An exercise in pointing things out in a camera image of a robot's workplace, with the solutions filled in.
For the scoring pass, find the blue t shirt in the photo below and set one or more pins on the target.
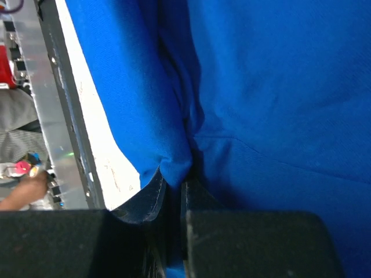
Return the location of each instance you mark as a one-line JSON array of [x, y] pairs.
[[268, 101]]

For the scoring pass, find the aluminium rail frame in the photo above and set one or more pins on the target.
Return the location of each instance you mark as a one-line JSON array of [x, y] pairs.
[[33, 49]]

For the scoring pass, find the person hand in background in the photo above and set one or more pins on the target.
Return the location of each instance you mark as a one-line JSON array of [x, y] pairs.
[[29, 190]]

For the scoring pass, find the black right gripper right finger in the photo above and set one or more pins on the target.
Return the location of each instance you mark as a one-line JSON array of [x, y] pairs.
[[218, 242]]

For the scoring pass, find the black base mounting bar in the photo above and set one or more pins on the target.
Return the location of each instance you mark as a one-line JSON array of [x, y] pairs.
[[73, 163]]

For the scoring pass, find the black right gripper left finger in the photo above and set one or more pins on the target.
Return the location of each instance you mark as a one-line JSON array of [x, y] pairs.
[[126, 242]]

